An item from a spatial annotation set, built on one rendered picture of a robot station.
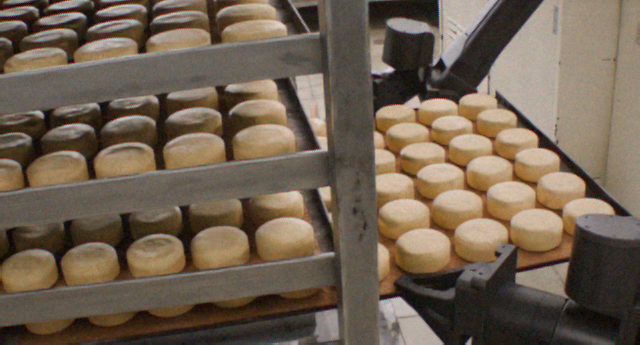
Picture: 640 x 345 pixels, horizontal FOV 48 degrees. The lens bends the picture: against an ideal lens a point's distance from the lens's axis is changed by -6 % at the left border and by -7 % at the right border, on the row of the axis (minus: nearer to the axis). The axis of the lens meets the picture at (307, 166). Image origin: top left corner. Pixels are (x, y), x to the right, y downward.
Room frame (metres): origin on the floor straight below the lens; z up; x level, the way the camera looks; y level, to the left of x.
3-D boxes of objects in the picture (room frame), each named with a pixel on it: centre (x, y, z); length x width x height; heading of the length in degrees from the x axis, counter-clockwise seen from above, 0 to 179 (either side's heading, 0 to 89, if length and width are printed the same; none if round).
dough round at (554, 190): (0.67, -0.26, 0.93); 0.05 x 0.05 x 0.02
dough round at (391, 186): (0.71, -0.08, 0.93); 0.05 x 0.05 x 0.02
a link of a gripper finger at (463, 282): (0.53, -0.11, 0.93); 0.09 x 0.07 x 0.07; 52
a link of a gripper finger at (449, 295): (0.53, -0.11, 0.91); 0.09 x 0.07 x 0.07; 52
